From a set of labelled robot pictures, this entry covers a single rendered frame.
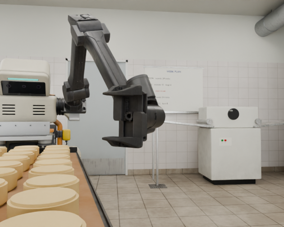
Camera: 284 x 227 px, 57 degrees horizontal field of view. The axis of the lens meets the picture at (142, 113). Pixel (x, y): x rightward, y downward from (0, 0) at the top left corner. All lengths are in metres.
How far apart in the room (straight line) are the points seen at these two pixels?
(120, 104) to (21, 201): 0.37
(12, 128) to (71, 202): 1.08
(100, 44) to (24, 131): 0.61
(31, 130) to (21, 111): 0.10
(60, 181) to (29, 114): 1.04
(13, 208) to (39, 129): 1.06
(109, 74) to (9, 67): 0.62
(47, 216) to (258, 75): 5.46
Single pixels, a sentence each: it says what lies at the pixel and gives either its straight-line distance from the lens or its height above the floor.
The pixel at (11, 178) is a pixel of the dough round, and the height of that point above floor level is 0.92.
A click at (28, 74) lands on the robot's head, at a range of 1.23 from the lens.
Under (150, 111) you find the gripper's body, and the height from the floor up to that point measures 1.00.
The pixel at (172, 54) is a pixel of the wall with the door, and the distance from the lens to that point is 5.02.
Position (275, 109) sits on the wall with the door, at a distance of 5.68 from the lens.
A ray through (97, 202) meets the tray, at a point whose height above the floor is 0.90.
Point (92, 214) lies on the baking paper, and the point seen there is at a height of 0.90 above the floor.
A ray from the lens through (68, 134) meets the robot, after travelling 1.74.
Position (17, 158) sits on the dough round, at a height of 0.92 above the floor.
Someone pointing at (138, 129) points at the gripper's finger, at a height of 0.96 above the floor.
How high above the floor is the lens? 0.98
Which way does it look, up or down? 2 degrees up
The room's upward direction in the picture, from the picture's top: straight up
